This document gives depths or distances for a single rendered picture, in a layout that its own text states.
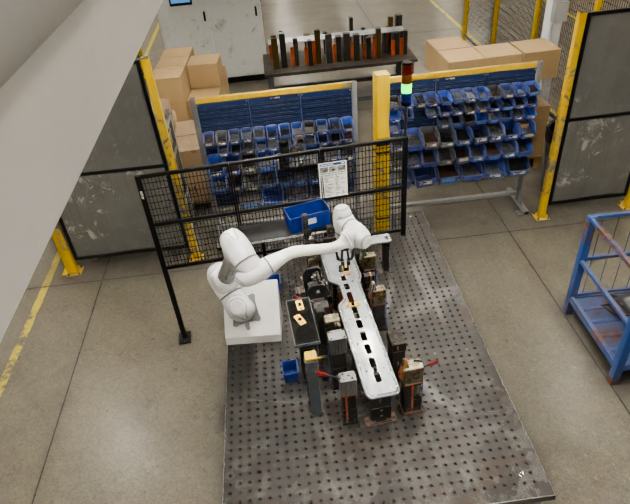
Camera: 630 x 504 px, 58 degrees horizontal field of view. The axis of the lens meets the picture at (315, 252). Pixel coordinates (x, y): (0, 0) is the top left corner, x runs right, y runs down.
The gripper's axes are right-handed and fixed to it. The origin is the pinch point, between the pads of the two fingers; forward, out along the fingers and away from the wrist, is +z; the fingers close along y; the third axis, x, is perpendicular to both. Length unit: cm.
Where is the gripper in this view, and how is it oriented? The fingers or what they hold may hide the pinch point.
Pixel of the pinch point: (345, 264)
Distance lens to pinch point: 328.5
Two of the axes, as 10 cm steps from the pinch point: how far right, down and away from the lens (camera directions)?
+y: 10.0, -0.9, -0.3
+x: -0.3, -6.4, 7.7
